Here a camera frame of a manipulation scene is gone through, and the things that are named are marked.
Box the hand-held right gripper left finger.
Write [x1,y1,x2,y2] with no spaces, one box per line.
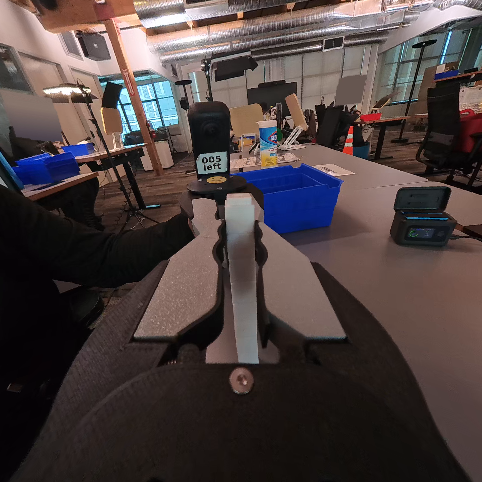
[134,220,226,339]

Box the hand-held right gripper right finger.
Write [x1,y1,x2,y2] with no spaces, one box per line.
[255,220,348,348]

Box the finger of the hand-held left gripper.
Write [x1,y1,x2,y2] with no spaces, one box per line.
[191,198,223,239]

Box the white toy brick bar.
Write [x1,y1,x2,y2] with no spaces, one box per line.
[225,193,260,365]

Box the person's left forearm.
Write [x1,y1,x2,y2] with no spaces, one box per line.
[0,186,196,290]

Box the beige rounded board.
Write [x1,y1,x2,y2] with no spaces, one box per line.
[230,103,264,140]

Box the printed paper sheet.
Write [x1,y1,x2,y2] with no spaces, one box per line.
[229,156,264,170]

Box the window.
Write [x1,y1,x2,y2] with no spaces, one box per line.
[122,81,180,133]

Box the disinfecting wipes canister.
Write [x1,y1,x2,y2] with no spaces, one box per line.
[256,120,280,169]

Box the black light panel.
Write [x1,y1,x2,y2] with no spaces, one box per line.
[212,56,260,82]

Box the beige board on white stand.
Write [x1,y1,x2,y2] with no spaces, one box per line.
[282,93,314,148]

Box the blue plastic bin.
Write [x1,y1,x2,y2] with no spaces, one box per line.
[235,164,344,235]

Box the beige rounded panel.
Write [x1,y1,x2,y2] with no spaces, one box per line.
[101,107,123,149]

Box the wooden top office table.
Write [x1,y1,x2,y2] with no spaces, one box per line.
[354,115,411,160]
[73,144,148,209]

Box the white paper sheet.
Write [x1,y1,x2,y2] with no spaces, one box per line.
[312,164,356,177]

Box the small blue storage bin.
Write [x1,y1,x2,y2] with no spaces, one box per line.
[61,143,95,157]
[15,152,80,185]

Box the dark charging case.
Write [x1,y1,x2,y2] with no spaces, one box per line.
[390,186,458,247]

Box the studio light on tripod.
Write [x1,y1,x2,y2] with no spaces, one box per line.
[42,77,162,227]

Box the black office chair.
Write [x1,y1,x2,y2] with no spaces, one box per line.
[416,81,482,187]

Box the black floor lamp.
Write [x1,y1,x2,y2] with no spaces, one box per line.
[392,39,438,144]

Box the red plastic bin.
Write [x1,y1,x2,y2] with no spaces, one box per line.
[459,109,482,153]

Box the wall screen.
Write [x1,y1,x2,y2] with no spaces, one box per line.
[247,82,298,110]

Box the wooden post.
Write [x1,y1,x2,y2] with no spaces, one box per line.
[102,18,165,177]

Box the silver air duct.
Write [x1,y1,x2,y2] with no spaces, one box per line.
[134,0,482,66]

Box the black wall speaker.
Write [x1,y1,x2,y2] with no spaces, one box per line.
[77,32,112,62]

